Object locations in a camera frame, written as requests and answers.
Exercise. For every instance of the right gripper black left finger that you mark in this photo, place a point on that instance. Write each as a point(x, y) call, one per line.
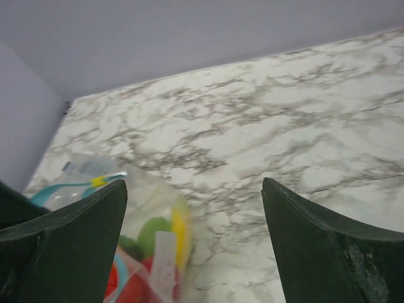
point(65, 255)

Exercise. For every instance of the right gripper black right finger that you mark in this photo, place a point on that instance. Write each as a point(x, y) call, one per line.
point(323, 256)

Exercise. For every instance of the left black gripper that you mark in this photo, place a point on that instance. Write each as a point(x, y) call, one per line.
point(15, 208)

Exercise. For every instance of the red toy tomato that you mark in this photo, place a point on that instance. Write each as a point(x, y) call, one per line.
point(149, 280)

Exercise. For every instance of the green toy pepper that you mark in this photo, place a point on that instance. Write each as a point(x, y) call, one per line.
point(144, 246)

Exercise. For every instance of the yellow bag zipper slider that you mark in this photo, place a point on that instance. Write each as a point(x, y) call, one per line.
point(98, 182)

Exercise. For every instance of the clear zip top bag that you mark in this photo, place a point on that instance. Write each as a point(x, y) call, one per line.
point(156, 235)

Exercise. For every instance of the yellow toy banana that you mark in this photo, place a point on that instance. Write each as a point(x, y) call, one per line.
point(183, 228)

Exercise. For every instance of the clear plastic packet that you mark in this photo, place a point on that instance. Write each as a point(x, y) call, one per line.
point(90, 165)

